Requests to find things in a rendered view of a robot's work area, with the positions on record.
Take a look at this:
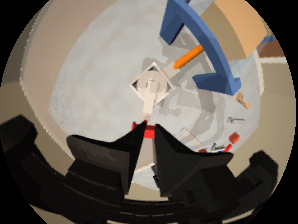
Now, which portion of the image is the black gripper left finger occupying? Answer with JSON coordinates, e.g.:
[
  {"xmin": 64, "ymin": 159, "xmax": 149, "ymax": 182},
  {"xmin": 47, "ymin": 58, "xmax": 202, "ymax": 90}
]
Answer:
[{"xmin": 65, "ymin": 123, "xmax": 146, "ymax": 196}]

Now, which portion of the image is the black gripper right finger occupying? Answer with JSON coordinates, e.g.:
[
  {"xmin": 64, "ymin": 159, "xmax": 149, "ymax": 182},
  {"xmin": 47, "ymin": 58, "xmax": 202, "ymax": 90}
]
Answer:
[{"xmin": 153, "ymin": 124, "xmax": 234, "ymax": 198}]

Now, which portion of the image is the grey metal cylinder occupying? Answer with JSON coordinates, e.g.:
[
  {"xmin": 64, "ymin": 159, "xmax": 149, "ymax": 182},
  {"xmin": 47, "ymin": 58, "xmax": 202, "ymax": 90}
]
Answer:
[{"xmin": 227, "ymin": 117, "xmax": 246, "ymax": 124}]

